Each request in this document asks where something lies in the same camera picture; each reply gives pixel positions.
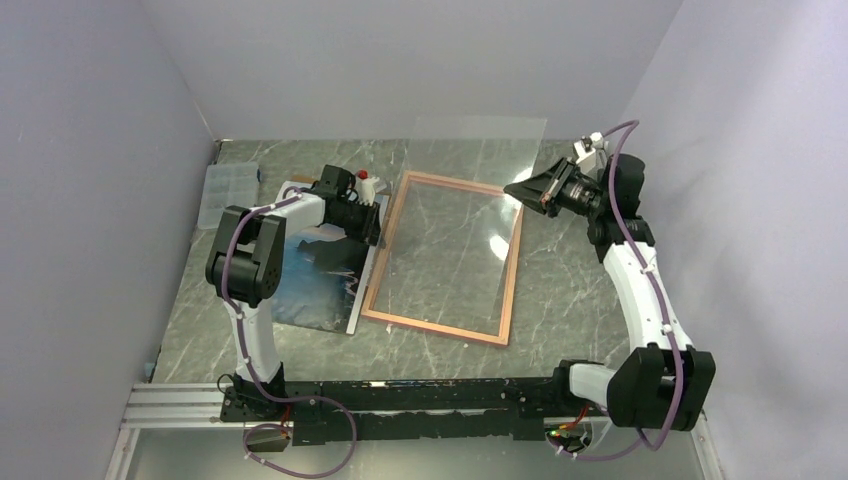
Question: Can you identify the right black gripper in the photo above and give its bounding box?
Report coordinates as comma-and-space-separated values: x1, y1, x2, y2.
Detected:
504, 157, 607, 219

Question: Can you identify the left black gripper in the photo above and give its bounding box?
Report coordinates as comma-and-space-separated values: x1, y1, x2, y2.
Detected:
332, 199, 387, 249

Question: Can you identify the wooden picture frame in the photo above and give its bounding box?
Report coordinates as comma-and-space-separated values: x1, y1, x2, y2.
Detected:
361, 170, 523, 346

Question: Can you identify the clear acrylic sheet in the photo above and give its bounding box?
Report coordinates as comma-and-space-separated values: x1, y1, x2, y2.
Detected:
362, 116, 547, 345

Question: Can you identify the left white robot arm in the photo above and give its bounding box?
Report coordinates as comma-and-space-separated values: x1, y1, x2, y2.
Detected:
205, 165, 387, 420

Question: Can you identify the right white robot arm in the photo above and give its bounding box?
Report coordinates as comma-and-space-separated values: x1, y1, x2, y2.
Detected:
503, 154, 716, 431

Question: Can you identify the landscape photo print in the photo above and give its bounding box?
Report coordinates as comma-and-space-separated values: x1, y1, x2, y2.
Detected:
270, 181, 377, 335

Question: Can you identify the clear plastic organizer box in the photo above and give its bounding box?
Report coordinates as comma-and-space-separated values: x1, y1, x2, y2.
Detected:
196, 162, 261, 230

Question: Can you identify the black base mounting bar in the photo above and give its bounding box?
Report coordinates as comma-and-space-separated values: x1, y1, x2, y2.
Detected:
219, 377, 601, 446

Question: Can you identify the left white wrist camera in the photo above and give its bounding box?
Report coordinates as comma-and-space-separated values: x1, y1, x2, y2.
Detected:
354, 170, 389, 205

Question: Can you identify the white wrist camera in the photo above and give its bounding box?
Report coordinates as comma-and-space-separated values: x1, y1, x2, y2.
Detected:
572, 132, 607, 175
354, 170, 389, 205

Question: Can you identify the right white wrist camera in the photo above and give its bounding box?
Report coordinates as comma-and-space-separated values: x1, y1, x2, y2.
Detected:
572, 132, 607, 175

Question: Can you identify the aluminium rail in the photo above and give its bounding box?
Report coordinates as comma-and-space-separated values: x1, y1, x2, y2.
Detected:
120, 382, 705, 429

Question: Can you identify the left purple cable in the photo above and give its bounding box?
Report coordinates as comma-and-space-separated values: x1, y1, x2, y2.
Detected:
221, 188, 359, 480

